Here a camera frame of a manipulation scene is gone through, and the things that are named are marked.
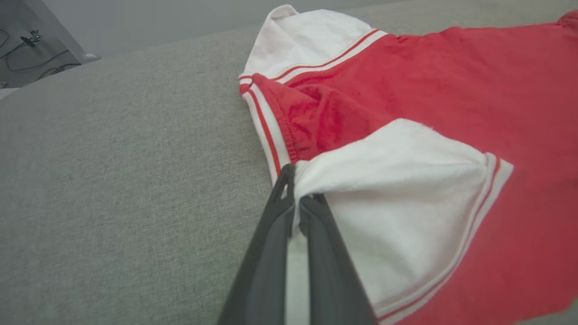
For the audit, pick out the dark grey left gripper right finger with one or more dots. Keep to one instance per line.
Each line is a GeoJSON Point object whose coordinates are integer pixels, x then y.
{"type": "Point", "coordinates": [332, 271]}

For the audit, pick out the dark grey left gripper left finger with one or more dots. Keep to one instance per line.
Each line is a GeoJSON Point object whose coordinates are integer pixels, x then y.
{"type": "Point", "coordinates": [264, 266]}

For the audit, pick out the red and white t-shirt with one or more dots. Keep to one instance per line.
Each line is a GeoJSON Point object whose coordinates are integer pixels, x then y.
{"type": "Point", "coordinates": [406, 149]}

